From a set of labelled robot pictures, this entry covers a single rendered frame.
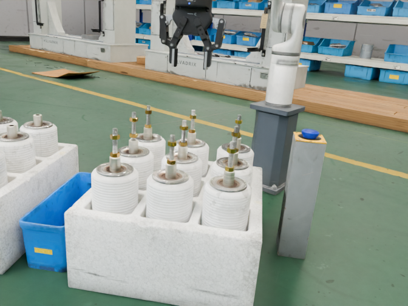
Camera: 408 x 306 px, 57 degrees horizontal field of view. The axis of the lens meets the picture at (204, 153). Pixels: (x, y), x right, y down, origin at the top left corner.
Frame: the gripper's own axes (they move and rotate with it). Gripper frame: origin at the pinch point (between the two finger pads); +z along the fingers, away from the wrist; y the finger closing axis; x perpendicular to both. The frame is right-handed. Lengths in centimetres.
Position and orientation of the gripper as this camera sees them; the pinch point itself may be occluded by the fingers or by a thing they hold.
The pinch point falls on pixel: (190, 61)
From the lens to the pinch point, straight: 82.2
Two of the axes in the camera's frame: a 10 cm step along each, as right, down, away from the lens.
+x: 2.0, -3.1, 9.3
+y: 9.8, 1.3, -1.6
